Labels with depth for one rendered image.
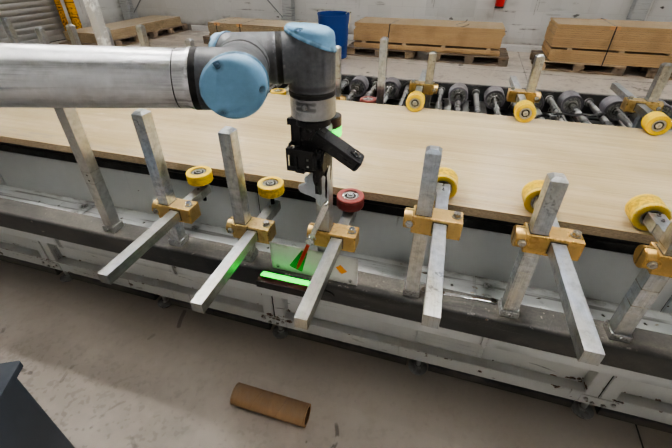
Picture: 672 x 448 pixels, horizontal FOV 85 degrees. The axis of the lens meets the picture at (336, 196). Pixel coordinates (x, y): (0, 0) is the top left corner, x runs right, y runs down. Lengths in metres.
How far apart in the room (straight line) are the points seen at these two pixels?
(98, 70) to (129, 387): 1.49
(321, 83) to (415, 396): 1.34
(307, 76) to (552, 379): 1.43
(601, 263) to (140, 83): 1.20
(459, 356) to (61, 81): 1.50
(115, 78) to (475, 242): 1.00
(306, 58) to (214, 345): 1.47
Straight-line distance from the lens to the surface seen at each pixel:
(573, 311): 0.79
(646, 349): 1.20
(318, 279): 0.87
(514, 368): 1.69
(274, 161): 1.27
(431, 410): 1.70
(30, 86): 0.65
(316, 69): 0.69
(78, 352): 2.12
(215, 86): 0.55
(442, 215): 0.90
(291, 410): 1.58
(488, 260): 1.25
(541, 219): 0.90
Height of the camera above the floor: 1.48
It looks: 33 degrees down
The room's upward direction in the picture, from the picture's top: straight up
